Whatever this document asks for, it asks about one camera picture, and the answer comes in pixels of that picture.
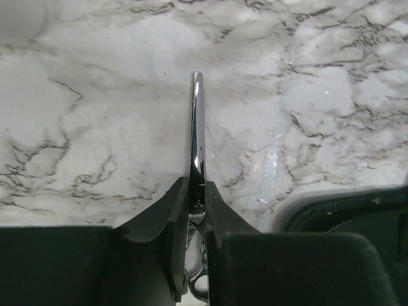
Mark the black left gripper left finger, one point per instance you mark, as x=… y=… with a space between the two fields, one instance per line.
x=140 y=262

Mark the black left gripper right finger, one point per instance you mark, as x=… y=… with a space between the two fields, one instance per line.
x=248 y=267

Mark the silver hair scissors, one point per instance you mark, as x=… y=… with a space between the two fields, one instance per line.
x=197 y=184

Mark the black zip tool case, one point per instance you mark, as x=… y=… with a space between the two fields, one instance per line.
x=378 y=214

